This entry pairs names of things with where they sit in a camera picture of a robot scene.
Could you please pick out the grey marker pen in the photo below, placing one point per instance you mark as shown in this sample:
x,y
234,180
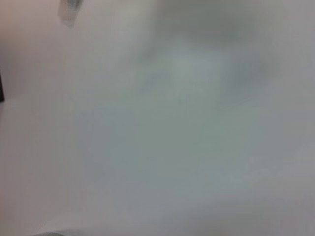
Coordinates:
x,y
72,5

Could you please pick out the black mesh pen holder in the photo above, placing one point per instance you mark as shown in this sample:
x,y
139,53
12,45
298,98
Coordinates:
x,y
1,86

